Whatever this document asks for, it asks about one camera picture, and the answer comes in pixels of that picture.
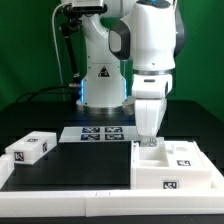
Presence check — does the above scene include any white marker base plate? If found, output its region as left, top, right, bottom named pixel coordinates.
left=59, top=126, right=140, bottom=143

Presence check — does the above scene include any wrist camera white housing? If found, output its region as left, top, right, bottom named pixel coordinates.
left=122, top=97, right=135, bottom=116

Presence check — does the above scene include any black cable on table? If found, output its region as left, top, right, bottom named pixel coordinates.
left=14, top=84, right=83, bottom=103

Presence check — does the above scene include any small white door panel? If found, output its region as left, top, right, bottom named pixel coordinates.
left=140, top=137, right=164, bottom=148

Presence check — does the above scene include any white obstacle frame wall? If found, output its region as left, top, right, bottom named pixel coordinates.
left=0, top=153, right=224, bottom=218

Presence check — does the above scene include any white hinged door panel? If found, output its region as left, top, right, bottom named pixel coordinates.
left=165, top=141, right=204, bottom=169

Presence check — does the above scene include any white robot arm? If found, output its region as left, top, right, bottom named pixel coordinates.
left=61, top=0, right=184, bottom=146

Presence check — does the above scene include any white cabinet top block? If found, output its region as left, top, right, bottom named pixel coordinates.
left=5, top=131, right=57, bottom=165

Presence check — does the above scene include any white cabinet body box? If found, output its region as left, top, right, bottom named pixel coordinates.
left=130, top=139, right=212, bottom=190

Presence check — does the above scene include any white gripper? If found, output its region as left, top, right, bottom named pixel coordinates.
left=135, top=98, right=167, bottom=147

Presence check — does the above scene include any white cable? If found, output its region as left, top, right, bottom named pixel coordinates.
left=50, top=2, right=73, bottom=86

